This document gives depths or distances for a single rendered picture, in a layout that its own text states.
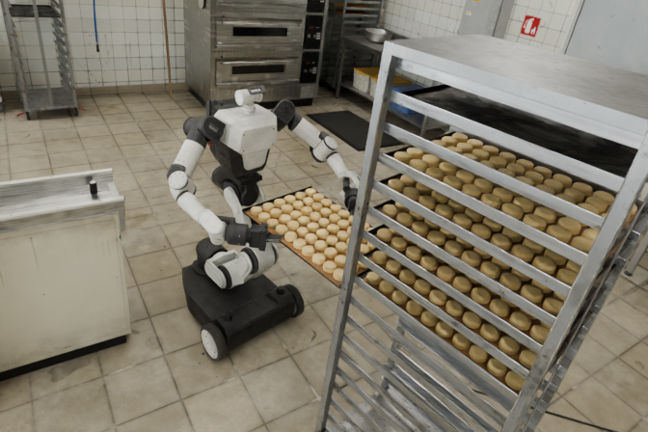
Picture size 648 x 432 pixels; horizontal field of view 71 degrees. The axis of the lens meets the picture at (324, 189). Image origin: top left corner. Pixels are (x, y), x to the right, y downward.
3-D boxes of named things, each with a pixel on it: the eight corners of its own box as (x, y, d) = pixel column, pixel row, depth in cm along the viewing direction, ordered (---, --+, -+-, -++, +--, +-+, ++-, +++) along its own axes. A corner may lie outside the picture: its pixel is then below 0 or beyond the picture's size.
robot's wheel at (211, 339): (200, 345, 251) (199, 318, 242) (207, 341, 254) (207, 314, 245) (219, 369, 239) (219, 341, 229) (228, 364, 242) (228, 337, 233)
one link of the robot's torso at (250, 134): (193, 163, 227) (192, 94, 210) (250, 149, 249) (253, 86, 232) (226, 189, 210) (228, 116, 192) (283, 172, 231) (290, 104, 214)
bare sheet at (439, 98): (391, 98, 124) (392, 94, 123) (469, 83, 149) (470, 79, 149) (633, 194, 88) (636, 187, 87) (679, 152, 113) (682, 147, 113)
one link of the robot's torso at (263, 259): (240, 274, 238) (218, 188, 232) (267, 262, 250) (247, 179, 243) (256, 277, 227) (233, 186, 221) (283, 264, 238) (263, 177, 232)
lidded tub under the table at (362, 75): (349, 85, 657) (352, 67, 645) (375, 84, 680) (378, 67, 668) (364, 94, 629) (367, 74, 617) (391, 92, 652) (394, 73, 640)
